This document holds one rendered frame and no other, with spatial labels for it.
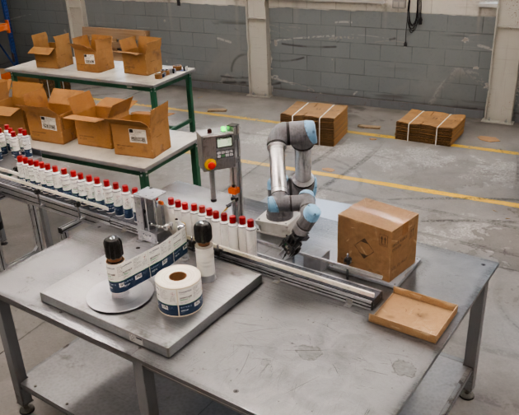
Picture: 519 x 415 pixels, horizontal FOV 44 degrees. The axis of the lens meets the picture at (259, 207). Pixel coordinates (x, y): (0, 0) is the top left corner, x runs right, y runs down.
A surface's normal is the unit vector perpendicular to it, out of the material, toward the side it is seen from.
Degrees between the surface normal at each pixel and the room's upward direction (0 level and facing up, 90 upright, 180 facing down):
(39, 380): 0
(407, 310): 0
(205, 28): 90
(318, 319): 0
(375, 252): 90
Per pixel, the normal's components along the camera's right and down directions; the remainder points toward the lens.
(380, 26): -0.47, 0.40
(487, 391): -0.04, -0.90
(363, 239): -0.67, 0.34
